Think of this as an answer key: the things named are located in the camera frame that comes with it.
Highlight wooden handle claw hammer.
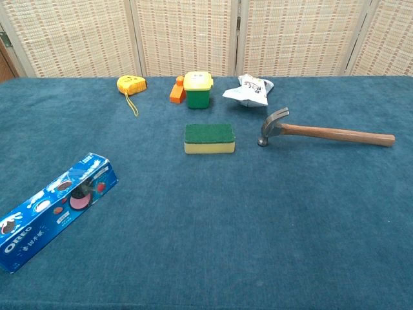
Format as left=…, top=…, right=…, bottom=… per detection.
left=257, top=107, right=396, bottom=149

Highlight green and yellow sponge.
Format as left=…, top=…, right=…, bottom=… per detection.
left=184, top=123, right=237, bottom=155

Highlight blue table cloth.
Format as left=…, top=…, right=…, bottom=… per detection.
left=0, top=76, right=413, bottom=310

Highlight green bin with yellow lid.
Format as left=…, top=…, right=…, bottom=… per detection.
left=183, top=71, right=215, bottom=110

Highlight orange toy bottle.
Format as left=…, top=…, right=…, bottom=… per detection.
left=169, top=76, right=187, bottom=105

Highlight white snack bag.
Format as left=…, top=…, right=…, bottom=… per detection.
left=221, top=74, right=276, bottom=108

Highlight yellow tape measure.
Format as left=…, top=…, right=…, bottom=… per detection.
left=116, top=74, right=149, bottom=118

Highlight woven folding screen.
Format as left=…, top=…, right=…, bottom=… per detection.
left=0, top=0, right=413, bottom=78

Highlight blue Oreo cookie box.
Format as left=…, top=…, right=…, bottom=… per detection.
left=0, top=152, right=119, bottom=274

